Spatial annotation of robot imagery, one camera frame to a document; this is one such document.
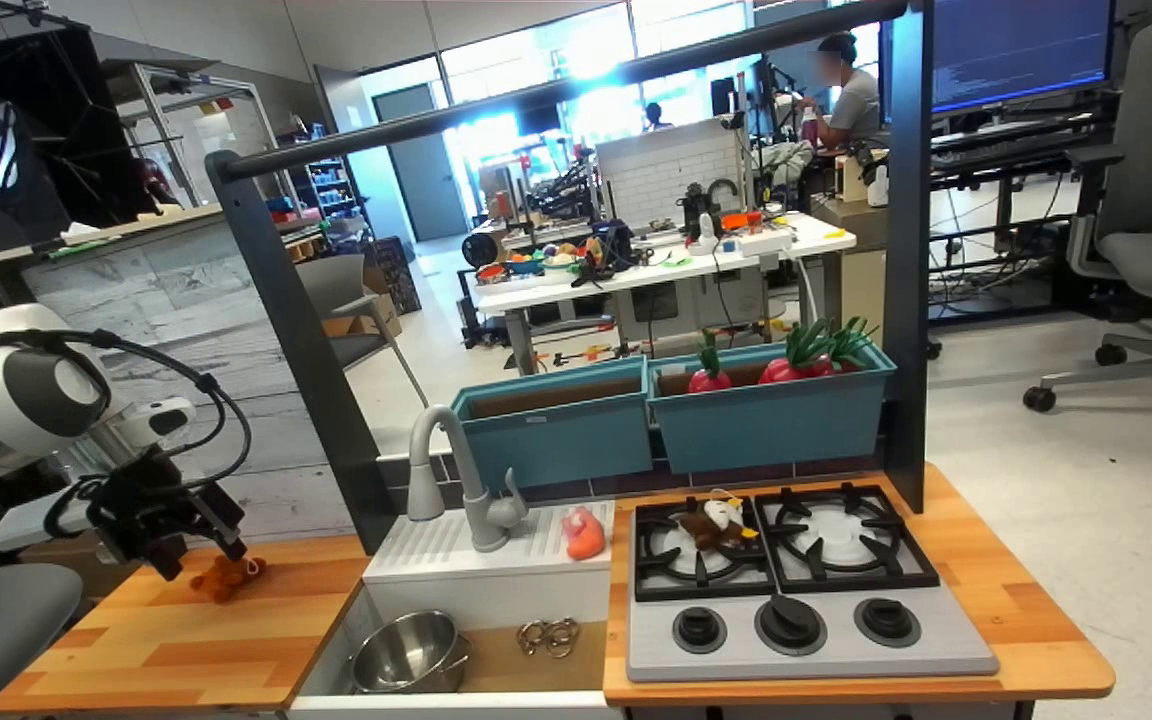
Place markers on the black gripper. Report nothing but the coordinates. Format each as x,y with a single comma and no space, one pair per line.
144,514

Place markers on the orange stuffed animal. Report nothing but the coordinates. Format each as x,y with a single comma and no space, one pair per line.
226,579

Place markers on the pink stuffed animal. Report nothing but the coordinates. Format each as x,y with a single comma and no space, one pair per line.
585,534

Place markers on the brown white stuffed animal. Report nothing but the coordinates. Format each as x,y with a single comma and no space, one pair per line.
717,523

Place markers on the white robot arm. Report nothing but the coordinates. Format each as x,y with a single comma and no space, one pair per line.
57,406

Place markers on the steel pot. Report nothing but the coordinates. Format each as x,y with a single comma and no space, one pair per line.
413,655

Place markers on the white toy sink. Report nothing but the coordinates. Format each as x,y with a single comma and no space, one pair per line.
488,596

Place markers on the black stove grate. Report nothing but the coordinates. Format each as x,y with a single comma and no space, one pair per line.
806,543

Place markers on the grey stove panel with knobs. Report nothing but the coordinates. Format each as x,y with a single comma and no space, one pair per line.
806,639

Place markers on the grey toy faucet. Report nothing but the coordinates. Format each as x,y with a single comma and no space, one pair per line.
488,523

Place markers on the teal planter box left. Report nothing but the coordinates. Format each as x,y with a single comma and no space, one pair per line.
558,424

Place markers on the teal planter box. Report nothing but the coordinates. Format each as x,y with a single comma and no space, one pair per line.
558,424
766,424

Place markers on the teal planter box right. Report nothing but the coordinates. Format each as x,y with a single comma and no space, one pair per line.
766,424

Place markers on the white cluttered work table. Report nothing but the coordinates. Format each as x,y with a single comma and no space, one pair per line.
798,236

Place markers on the red toy vegetables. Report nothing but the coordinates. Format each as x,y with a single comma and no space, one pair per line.
811,349

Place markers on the seated person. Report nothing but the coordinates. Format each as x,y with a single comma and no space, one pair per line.
854,117

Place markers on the computer monitor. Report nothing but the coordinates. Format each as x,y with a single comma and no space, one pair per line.
988,53

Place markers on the metal ring trivet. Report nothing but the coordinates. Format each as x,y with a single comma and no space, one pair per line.
558,639

